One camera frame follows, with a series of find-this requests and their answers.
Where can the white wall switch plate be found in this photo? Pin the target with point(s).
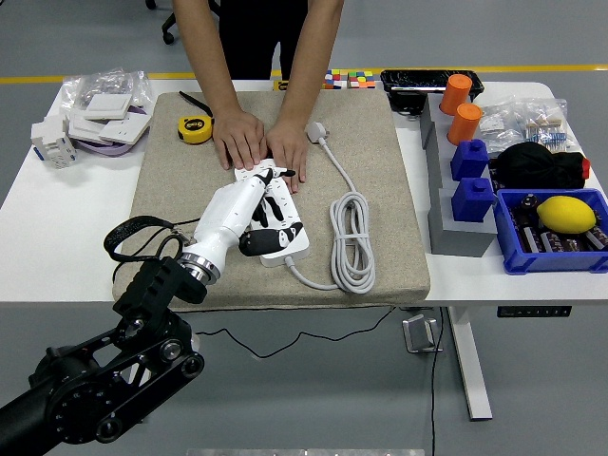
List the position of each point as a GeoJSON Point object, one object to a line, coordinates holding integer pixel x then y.
{"type": "Point", "coordinates": [108, 106]}

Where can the grey stepped block stand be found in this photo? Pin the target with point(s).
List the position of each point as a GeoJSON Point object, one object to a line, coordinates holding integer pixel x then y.
{"type": "Point", "coordinates": [456, 237]}

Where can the white plastic plate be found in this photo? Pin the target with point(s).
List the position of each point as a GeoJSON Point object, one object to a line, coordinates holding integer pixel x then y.
{"type": "Point", "coordinates": [85, 127]}

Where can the grey-brown fabric mat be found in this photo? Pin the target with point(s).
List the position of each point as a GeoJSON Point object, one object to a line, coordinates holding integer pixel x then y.
{"type": "Point", "coordinates": [380, 190]}

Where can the yellow tape measure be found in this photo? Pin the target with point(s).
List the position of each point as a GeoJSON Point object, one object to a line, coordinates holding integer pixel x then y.
{"type": "Point", "coordinates": [194, 129]}

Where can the black stand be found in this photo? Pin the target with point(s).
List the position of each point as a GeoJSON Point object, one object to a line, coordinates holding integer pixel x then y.
{"type": "Point", "coordinates": [408, 102]}

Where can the dark cylindrical battery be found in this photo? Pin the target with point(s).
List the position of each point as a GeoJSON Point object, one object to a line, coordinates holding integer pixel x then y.
{"type": "Point", "coordinates": [598, 236]}
{"type": "Point", "coordinates": [530, 238]}
{"type": "Point", "coordinates": [552, 241]}
{"type": "Point", "coordinates": [576, 244]}

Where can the white wall socket plate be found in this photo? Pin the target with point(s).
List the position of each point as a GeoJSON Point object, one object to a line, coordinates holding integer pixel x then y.
{"type": "Point", "coordinates": [124, 130]}

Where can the yellow lemon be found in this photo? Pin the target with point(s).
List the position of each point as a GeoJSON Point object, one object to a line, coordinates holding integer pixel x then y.
{"type": "Point", "coordinates": [565, 214]}

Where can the clear bag of small parts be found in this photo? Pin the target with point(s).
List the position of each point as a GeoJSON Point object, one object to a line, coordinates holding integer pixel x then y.
{"type": "Point", "coordinates": [109, 83]}

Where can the white power strip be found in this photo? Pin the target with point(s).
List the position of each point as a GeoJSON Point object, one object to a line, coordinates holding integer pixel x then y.
{"type": "Point", "coordinates": [280, 259]}

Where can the person's right hand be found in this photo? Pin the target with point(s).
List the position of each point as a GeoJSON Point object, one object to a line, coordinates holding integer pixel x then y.
{"type": "Point", "coordinates": [240, 135]}

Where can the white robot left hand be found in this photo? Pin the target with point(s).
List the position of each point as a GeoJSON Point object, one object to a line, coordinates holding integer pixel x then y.
{"type": "Point", "coordinates": [228, 214]}

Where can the person's right forearm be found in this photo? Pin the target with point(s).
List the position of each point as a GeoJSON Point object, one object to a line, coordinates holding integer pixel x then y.
{"type": "Point", "coordinates": [209, 57]}

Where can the black table control panel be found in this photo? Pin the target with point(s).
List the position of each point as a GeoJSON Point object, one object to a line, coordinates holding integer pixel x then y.
{"type": "Point", "coordinates": [534, 312]}

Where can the orange plastic cup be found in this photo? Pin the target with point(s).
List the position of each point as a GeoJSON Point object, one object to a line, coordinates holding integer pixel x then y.
{"type": "Point", "coordinates": [455, 95]}
{"type": "Point", "coordinates": [464, 124]}

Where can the white table leg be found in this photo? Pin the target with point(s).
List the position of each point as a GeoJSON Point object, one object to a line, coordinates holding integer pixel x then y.
{"type": "Point", "coordinates": [470, 370]}

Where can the white terminal block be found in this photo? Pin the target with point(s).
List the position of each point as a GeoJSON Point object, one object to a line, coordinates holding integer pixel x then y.
{"type": "Point", "coordinates": [52, 142]}

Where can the black cloth bundle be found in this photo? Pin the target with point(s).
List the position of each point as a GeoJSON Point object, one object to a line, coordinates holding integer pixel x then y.
{"type": "Point", "coordinates": [537, 166]}

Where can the clear bag of white parts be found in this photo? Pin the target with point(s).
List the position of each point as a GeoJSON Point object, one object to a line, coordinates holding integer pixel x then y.
{"type": "Point", "coordinates": [496, 126]}

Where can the black glossy tray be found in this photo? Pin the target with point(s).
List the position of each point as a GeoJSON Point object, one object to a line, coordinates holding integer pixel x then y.
{"type": "Point", "coordinates": [418, 81]}

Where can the black round knob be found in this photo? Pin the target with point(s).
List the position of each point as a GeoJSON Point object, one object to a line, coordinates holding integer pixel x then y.
{"type": "Point", "coordinates": [528, 203]}

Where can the person's left forearm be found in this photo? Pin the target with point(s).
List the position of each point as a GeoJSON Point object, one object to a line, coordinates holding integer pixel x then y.
{"type": "Point", "coordinates": [306, 71]}

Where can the blue plastic block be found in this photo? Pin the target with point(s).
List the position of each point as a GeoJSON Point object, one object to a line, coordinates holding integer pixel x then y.
{"type": "Point", "coordinates": [469, 161]}
{"type": "Point", "coordinates": [472, 202]}

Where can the multicoloured puzzle cube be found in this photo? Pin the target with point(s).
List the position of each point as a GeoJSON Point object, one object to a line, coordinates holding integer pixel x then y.
{"type": "Point", "coordinates": [333, 80]}
{"type": "Point", "coordinates": [361, 80]}

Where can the silver metal hook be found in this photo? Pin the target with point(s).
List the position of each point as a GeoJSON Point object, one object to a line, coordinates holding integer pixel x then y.
{"type": "Point", "coordinates": [420, 335]}

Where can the blue plastic bin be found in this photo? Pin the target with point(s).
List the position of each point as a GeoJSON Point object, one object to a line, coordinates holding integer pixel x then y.
{"type": "Point", "coordinates": [546, 263]}

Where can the black office chair base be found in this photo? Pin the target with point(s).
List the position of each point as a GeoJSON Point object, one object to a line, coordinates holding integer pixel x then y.
{"type": "Point", "coordinates": [168, 34]}

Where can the person's left hand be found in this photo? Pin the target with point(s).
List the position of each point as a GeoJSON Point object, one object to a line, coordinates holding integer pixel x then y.
{"type": "Point", "coordinates": [290, 147]}

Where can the person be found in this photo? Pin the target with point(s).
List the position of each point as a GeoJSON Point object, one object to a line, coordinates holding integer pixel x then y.
{"type": "Point", "coordinates": [256, 28]}

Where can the clear bag of resistors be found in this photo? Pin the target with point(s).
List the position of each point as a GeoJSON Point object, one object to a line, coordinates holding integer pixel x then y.
{"type": "Point", "coordinates": [546, 126]}

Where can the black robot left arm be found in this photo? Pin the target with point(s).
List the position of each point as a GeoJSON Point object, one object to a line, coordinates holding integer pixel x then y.
{"type": "Point", "coordinates": [95, 404]}

